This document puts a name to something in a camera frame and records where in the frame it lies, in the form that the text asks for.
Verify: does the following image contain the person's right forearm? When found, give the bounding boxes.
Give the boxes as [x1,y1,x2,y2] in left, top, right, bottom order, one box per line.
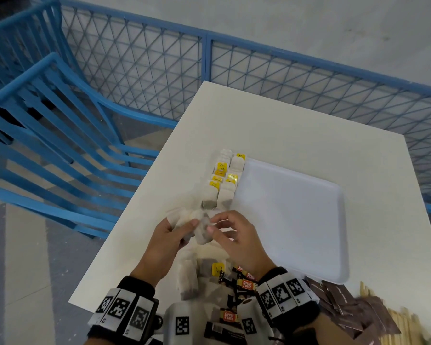
[273,312,350,345]

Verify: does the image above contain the black right wristband with markers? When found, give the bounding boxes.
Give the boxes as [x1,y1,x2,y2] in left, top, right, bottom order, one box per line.
[255,267,321,328]

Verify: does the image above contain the pile of loose tea bags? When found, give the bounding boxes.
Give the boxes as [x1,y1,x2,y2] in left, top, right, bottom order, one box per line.
[175,244,235,303]

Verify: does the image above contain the blue slatted chair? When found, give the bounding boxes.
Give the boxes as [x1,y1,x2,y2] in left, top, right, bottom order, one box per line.
[0,0,88,112]
[0,52,179,240]

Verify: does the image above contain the grey tea bag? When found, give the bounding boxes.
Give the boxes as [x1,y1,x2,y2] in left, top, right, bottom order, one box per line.
[167,208,217,246]

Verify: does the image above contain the black left wristband with markers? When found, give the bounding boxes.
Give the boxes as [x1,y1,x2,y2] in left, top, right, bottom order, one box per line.
[87,276,161,345]

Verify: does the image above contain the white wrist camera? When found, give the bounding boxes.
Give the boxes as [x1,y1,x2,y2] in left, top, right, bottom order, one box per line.
[163,302,206,345]
[237,298,271,345]

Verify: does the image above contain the black wristband with markers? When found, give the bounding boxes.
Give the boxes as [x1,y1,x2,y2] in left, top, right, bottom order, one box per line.
[87,276,161,345]
[255,267,321,328]

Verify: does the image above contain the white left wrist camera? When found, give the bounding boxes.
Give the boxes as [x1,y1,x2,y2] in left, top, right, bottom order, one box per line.
[163,302,206,345]

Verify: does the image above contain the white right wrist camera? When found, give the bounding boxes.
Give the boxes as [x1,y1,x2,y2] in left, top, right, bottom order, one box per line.
[237,298,271,345]

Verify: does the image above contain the person's right hand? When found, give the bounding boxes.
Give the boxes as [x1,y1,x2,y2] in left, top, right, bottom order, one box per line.
[206,210,278,283]

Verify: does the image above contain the row of yellow-tagged tea bags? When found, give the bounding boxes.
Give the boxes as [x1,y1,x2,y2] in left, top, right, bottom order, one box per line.
[200,148,247,211]

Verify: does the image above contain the person's left hand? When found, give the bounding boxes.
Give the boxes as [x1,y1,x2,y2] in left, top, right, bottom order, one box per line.
[131,216,200,288]

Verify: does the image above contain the blue mesh fence panel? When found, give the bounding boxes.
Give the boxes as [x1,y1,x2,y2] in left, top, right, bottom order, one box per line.
[204,32,431,218]
[57,0,206,128]

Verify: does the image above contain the white plastic tray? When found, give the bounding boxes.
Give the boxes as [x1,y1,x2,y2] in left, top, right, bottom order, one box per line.
[231,158,350,285]

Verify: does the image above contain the pile of wooden stir sticks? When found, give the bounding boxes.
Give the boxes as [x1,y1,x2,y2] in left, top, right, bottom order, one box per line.
[359,282,431,345]

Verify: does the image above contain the black coffee sachet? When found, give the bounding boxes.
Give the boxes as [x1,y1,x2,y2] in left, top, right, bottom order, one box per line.
[203,321,245,342]

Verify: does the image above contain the pile of brown packets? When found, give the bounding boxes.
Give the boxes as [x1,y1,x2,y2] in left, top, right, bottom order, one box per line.
[305,276,403,345]

